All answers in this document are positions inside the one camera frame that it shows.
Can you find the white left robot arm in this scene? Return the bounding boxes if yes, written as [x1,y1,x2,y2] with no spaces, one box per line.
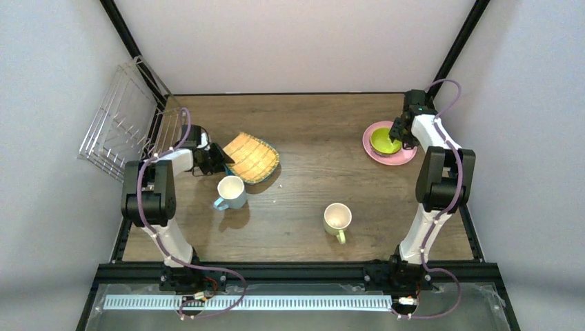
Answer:
[121,125,231,268]

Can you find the metal wire dish rack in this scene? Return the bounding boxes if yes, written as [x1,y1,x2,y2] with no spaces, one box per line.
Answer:
[79,56,187,182]

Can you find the light blue mug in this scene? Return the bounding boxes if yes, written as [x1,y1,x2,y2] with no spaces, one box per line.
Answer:
[213,175,247,211]

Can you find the bamboo pattern square plate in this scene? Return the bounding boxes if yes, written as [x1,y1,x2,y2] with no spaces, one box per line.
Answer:
[221,132,280,185]

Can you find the pink round plate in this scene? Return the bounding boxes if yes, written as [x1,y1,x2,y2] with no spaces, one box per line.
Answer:
[361,121,417,166]

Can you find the white slotted cable duct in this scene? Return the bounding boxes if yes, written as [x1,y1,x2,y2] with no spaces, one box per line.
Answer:
[95,294,392,312]

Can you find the black aluminium frame rail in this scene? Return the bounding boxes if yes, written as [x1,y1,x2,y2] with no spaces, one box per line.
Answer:
[77,260,520,330]

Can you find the teal polka dot plate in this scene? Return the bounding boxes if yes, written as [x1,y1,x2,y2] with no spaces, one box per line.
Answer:
[224,142,281,186]

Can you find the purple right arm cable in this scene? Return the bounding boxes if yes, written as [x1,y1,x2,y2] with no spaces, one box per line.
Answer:
[390,78,464,321]

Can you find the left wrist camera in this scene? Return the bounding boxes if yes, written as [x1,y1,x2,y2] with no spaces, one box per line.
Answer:
[197,128,211,150]

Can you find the pale green mug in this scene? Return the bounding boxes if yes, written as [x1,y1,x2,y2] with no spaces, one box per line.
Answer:
[323,203,353,244]

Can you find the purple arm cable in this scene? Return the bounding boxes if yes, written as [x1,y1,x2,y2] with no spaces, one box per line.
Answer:
[390,78,464,321]
[136,108,249,321]

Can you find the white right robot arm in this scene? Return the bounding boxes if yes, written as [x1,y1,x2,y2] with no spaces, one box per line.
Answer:
[193,94,456,263]

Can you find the lime green bowl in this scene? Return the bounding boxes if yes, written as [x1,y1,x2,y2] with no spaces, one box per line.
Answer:
[369,127,402,157]

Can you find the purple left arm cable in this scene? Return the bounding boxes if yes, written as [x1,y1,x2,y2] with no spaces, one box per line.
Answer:
[136,108,249,321]

